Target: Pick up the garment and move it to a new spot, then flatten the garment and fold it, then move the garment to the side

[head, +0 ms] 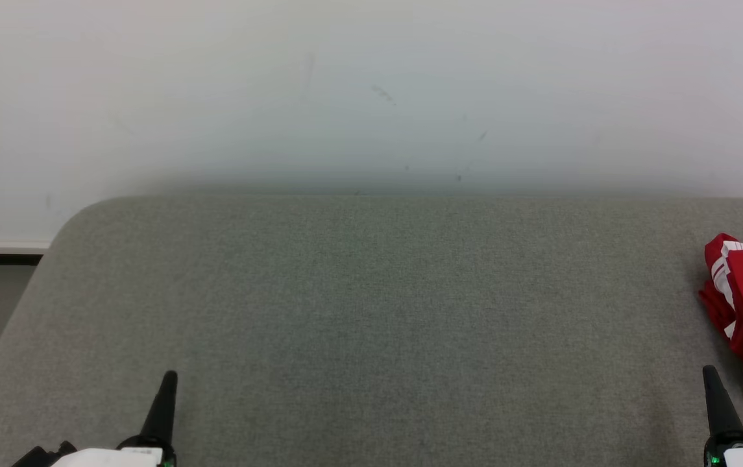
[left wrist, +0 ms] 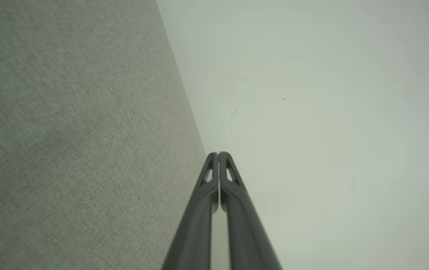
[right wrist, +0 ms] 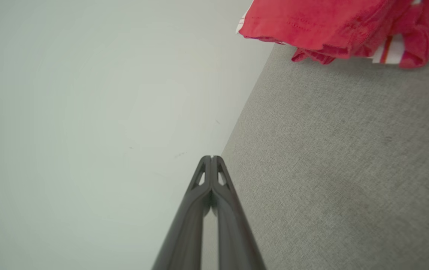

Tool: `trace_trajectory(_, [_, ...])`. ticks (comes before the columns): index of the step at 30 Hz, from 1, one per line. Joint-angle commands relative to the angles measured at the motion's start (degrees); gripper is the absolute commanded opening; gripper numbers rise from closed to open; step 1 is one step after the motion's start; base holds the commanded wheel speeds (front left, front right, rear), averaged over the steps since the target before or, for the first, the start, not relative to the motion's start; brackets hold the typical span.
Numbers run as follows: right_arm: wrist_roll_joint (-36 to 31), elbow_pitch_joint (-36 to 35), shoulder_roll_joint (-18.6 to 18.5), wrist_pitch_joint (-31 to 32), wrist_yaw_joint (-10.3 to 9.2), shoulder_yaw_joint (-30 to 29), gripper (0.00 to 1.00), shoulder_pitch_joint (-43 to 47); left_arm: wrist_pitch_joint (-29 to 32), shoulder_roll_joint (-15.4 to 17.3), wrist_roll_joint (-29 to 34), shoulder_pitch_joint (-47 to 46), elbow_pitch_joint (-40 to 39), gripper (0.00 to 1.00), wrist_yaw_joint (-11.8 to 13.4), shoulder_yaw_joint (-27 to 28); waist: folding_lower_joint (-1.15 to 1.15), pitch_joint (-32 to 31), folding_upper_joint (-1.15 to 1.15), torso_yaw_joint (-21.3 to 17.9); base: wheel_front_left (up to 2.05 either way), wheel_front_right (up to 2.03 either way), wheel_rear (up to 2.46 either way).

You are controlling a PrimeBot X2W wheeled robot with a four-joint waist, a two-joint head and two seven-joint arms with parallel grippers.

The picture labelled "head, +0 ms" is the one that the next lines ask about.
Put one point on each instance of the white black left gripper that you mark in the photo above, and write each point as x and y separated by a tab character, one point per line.
105	458

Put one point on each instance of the grey fabric sofa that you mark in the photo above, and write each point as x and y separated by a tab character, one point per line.
371	311

